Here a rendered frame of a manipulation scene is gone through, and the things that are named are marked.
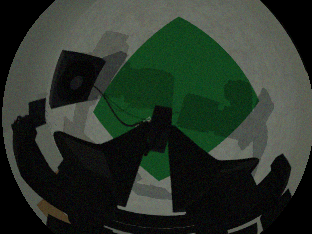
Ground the green circuit board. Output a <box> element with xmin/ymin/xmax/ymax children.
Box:
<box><xmin>93</xmin><ymin>17</ymin><xmax>260</xmax><ymax>181</ymax></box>

